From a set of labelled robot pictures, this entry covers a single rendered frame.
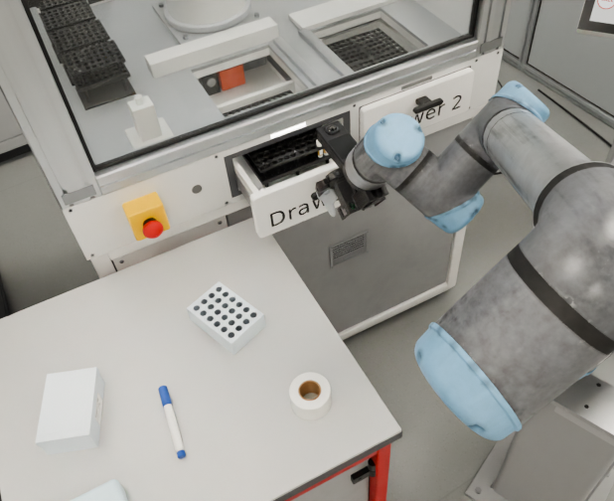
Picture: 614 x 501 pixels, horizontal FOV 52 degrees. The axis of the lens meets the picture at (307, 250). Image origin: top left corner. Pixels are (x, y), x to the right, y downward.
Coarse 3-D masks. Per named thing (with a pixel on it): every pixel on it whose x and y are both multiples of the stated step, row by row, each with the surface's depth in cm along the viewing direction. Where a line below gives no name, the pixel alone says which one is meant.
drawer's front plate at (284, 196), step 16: (304, 176) 120; (320, 176) 121; (256, 192) 118; (272, 192) 118; (288, 192) 120; (304, 192) 122; (256, 208) 119; (272, 208) 121; (288, 208) 123; (320, 208) 127; (256, 224) 122; (288, 224) 126
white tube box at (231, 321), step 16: (224, 288) 120; (192, 304) 118; (208, 304) 118; (224, 304) 118; (240, 304) 118; (192, 320) 120; (208, 320) 117; (224, 320) 115; (240, 320) 115; (256, 320) 115; (224, 336) 113; (240, 336) 113
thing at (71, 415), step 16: (96, 368) 108; (48, 384) 107; (64, 384) 107; (80, 384) 106; (96, 384) 107; (48, 400) 105; (64, 400) 105; (80, 400) 104; (96, 400) 106; (48, 416) 103; (64, 416) 103; (80, 416) 102; (96, 416) 105; (48, 432) 101; (64, 432) 101; (80, 432) 101; (96, 432) 104; (48, 448) 102; (64, 448) 103; (80, 448) 104
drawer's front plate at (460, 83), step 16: (448, 80) 138; (464, 80) 141; (400, 96) 135; (416, 96) 137; (432, 96) 140; (448, 96) 142; (464, 96) 145; (368, 112) 134; (384, 112) 136; (400, 112) 138; (448, 112) 146; (368, 128) 137
